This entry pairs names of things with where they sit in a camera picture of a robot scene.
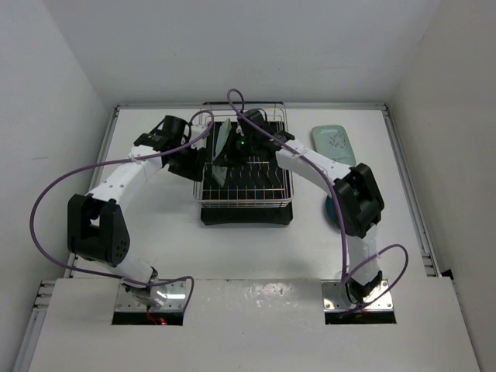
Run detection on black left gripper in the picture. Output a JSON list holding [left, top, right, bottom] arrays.
[[167, 139, 208, 181]]

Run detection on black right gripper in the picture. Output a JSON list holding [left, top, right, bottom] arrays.
[[215, 127, 258, 167]]

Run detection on light green rectangular plate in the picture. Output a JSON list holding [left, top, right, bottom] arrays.
[[212, 119, 232, 187]]

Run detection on dark blue round plate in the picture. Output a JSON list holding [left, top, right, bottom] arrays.
[[324, 196, 339, 226]]

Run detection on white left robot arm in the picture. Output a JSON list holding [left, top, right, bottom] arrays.
[[67, 115, 206, 308]]

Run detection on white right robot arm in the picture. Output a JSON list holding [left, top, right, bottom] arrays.
[[213, 109, 384, 304]]

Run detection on black drip tray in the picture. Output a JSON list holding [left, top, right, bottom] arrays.
[[200, 119, 294, 228]]

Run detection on light green plate with berries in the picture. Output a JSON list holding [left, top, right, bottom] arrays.
[[311, 125, 357, 167]]

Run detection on metal wire dish rack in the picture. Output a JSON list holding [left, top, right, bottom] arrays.
[[193, 102, 294, 208]]

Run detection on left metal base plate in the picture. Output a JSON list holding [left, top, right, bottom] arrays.
[[115, 281, 188, 313]]

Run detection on metal base plate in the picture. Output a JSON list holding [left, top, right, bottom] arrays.
[[321, 280, 394, 313], [115, 281, 188, 313]]

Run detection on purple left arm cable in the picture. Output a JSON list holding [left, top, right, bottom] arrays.
[[29, 109, 215, 317]]

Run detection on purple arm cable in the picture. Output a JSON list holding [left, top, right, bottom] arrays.
[[29, 109, 215, 317], [226, 88, 410, 317]]

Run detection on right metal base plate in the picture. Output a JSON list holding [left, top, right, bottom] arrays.
[[321, 280, 394, 313]]

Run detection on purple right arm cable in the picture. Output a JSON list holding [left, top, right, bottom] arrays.
[[226, 88, 410, 317]]

